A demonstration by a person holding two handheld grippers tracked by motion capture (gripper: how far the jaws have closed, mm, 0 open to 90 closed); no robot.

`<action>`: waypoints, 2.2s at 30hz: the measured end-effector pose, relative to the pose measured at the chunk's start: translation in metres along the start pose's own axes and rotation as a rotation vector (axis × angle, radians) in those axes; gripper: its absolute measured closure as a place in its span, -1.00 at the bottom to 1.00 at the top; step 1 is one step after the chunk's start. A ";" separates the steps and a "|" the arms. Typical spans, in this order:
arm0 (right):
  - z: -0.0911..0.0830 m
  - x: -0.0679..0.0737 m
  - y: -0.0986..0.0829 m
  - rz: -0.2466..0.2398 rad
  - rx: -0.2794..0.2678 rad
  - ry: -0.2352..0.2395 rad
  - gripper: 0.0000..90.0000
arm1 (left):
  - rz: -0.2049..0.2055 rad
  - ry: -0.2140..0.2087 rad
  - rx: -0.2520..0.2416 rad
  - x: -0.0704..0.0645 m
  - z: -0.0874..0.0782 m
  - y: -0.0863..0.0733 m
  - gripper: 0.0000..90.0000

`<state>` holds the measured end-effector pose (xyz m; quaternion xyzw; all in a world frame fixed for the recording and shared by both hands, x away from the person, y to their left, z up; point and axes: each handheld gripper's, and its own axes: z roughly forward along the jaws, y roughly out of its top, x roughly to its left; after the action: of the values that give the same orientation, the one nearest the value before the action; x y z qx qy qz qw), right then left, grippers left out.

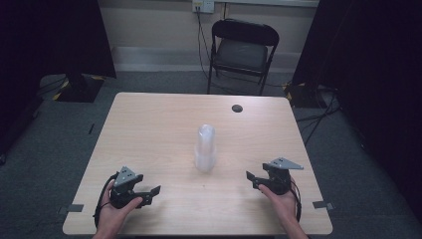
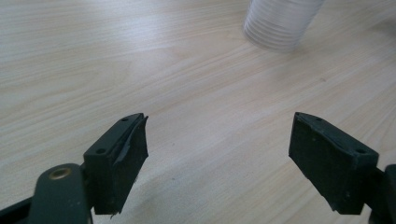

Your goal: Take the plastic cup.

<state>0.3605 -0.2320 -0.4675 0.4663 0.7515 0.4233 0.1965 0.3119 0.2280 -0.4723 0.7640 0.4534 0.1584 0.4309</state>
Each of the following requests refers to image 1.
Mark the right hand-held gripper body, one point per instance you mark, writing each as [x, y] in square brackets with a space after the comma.
[278, 177]

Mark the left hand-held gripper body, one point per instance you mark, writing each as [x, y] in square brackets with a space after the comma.
[124, 191]

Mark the stack of clear plastic cups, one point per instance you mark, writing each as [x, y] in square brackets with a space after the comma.
[205, 149]

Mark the person's right hand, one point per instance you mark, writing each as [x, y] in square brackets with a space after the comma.
[282, 204]

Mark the person's left hand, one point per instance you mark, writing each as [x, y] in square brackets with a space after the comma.
[114, 215]

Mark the grey tape strip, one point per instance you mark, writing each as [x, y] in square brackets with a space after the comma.
[71, 208]
[322, 205]

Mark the black table grommet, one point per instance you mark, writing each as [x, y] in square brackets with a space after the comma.
[237, 108]

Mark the black stand base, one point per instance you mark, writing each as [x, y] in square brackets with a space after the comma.
[303, 96]
[81, 88]

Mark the black folding chair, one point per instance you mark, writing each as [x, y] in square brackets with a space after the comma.
[242, 53]

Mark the dark curtain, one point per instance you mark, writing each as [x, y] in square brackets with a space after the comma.
[371, 66]
[49, 40]

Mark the white wall outlet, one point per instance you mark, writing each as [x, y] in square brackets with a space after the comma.
[203, 5]

